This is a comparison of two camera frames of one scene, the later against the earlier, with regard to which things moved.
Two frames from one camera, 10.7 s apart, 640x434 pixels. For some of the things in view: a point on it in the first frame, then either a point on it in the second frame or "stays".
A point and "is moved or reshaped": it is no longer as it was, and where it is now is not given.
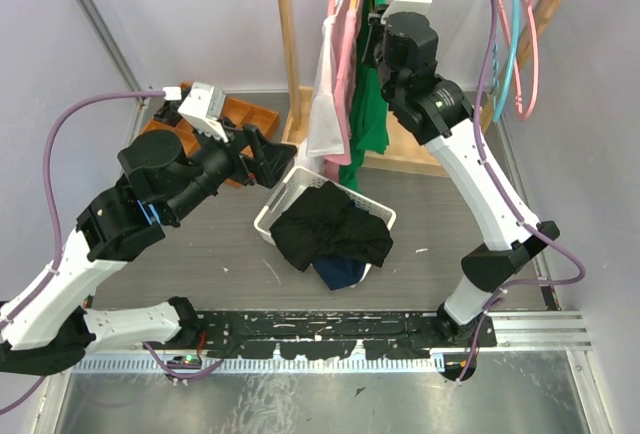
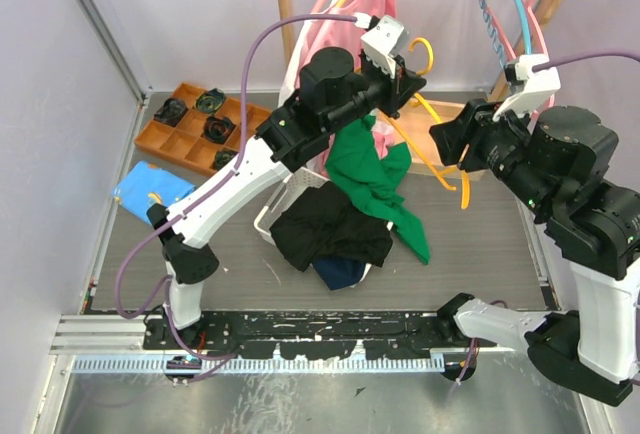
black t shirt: x=321 y=221 stays
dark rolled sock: x=168 y=112 stays
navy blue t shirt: x=339 y=271 stays
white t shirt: x=325 y=134 to x=287 y=88
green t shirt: x=370 y=105 is moved or reshaped
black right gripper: x=377 y=29 to x=452 y=137
